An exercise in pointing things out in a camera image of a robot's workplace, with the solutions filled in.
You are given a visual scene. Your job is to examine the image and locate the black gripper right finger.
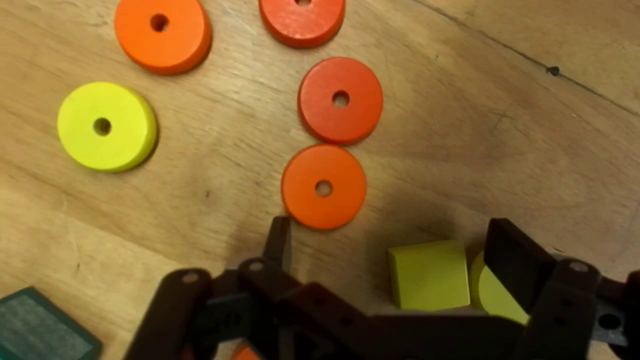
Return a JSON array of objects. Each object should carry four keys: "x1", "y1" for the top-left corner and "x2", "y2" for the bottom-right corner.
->
[{"x1": 483, "y1": 215, "x2": 640, "y2": 360}]

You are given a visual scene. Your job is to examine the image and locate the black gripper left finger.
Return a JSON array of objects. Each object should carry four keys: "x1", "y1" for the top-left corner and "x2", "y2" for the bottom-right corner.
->
[{"x1": 123, "y1": 214, "x2": 367, "y2": 360}]

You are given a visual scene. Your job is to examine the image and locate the yellow square wooden block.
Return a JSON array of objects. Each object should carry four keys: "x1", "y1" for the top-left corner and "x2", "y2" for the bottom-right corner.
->
[{"x1": 388, "y1": 237, "x2": 475, "y2": 312}]

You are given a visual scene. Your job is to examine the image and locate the orange wooden disc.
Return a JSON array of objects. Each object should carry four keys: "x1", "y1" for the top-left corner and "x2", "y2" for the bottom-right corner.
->
[
  {"x1": 281, "y1": 141, "x2": 370, "y2": 232},
  {"x1": 230, "y1": 340, "x2": 263, "y2": 360},
  {"x1": 112, "y1": 0, "x2": 215, "y2": 75},
  {"x1": 256, "y1": 0, "x2": 348, "y2": 49},
  {"x1": 297, "y1": 55, "x2": 387, "y2": 145}
]

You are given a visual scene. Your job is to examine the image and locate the yellow rounded wooden block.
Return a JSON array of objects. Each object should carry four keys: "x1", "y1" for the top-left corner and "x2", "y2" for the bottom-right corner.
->
[{"x1": 468, "y1": 249, "x2": 533, "y2": 327}]

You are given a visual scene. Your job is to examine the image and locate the green wooden cube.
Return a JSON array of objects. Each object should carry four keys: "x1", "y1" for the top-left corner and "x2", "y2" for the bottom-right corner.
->
[{"x1": 0, "y1": 286, "x2": 104, "y2": 360}]

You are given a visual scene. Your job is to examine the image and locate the yellow wooden disc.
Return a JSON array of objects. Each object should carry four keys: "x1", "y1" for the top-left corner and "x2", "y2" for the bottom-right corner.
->
[{"x1": 56, "y1": 80, "x2": 161, "y2": 173}]

